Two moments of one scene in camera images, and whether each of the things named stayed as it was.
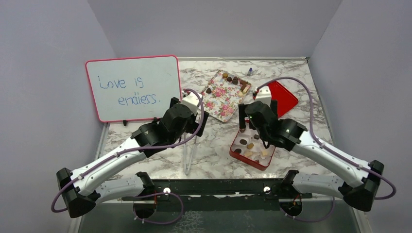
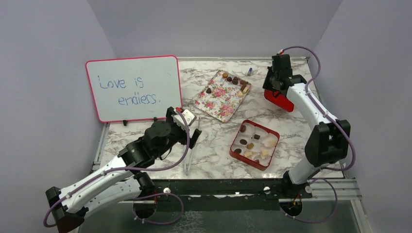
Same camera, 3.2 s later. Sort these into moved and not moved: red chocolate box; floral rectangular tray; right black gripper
Moved: right black gripper
Not moved: floral rectangular tray; red chocolate box
